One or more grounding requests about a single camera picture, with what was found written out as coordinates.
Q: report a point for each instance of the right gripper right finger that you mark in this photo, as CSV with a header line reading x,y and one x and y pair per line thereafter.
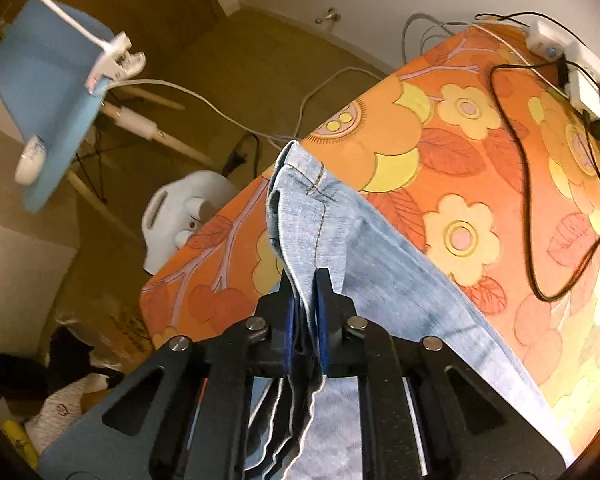
x,y
340,353

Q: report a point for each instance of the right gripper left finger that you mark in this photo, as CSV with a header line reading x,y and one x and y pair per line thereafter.
x,y
273,351

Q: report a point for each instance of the light blue denim pants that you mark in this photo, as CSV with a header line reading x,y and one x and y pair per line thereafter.
x,y
392,372

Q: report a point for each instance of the white plastic jug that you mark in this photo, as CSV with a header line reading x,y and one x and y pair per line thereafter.
x,y
178,210

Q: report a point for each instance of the orange floral bed sheet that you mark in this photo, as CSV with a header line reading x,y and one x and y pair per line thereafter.
x,y
471,155

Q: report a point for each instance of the white small cup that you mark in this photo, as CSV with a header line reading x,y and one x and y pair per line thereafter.
x,y
30,162

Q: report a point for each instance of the white clip desk lamp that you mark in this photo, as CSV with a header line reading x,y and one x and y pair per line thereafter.
x,y
114,62

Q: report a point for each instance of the metal door stopper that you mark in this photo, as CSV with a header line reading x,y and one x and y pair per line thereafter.
x,y
331,16

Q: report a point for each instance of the white usb charger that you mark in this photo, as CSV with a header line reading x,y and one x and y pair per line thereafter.
x,y
583,94

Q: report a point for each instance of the blue plastic chair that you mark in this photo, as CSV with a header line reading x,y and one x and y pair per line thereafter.
x,y
44,64

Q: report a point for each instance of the white power strip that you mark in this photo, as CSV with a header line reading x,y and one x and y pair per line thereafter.
x,y
551,42

